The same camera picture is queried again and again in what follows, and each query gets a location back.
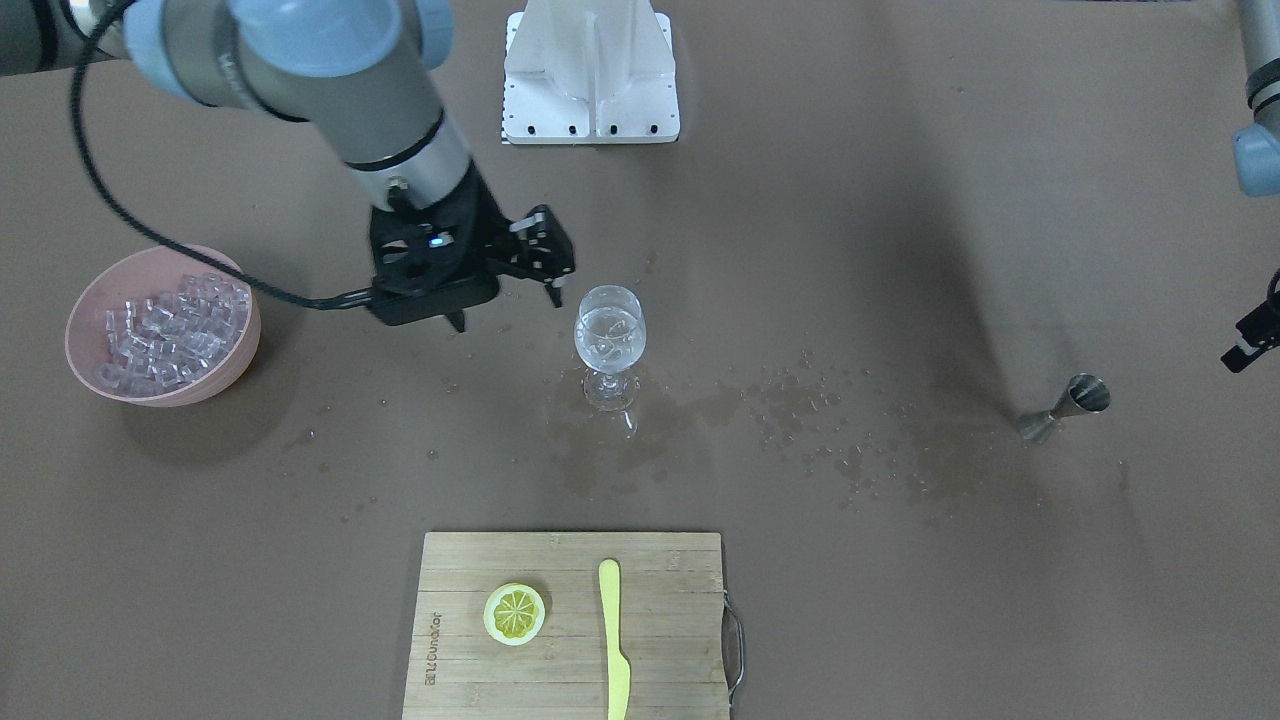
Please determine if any steel double jigger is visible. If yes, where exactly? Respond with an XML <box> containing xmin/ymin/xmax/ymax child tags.
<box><xmin>1016</xmin><ymin>373</ymin><xmax>1112</xmax><ymax>445</ymax></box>

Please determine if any clear wine glass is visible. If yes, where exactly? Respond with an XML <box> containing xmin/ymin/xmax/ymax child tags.
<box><xmin>573</xmin><ymin>284</ymin><xmax>646</xmax><ymax>413</ymax></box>

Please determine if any yellow lemon slice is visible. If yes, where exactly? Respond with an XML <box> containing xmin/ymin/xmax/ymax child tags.
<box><xmin>483</xmin><ymin>583</ymin><xmax>547</xmax><ymax>647</ymax></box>

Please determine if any bamboo cutting board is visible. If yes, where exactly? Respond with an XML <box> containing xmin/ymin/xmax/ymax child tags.
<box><xmin>401</xmin><ymin>530</ymin><xmax>741</xmax><ymax>719</ymax></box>

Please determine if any yellow plastic knife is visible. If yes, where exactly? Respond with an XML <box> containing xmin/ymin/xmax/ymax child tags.
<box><xmin>598</xmin><ymin>559</ymin><xmax>632</xmax><ymax>719</ymax></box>

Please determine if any near wrist camera box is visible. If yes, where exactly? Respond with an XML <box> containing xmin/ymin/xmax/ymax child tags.
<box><xmin>366</xmin><ymin>274</ymin><xmax>500</xmax><ymax>327</ymax></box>

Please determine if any white camera stand column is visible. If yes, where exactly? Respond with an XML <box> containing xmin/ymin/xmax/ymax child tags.
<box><xmin>500</xmin><ymin>1</ymin><xmax>682</xmax><ymax>146</ymax></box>

